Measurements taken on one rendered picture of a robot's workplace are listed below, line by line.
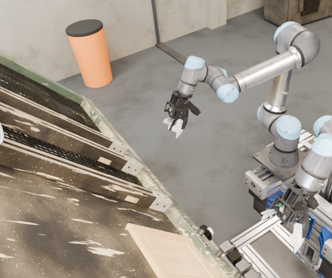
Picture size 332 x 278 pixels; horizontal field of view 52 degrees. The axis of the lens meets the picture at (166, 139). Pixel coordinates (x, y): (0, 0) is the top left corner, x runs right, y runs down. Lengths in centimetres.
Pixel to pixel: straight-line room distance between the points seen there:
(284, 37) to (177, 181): 189
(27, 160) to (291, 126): 115
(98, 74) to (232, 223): 266
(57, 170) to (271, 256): 160
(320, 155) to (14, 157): 95
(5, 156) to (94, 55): 330
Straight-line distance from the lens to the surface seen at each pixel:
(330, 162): 99
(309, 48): 149
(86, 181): 141
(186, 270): 140
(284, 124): 169
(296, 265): 245
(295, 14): 573
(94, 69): 451
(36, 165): 129
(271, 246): 249
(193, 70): 141
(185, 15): 565
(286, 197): 105
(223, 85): 137
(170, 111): 149
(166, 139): 356
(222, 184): 308
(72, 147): 169
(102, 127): 239
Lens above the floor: 230
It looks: 40 degrees down
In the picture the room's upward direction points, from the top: 8 degrees counter-clockwise
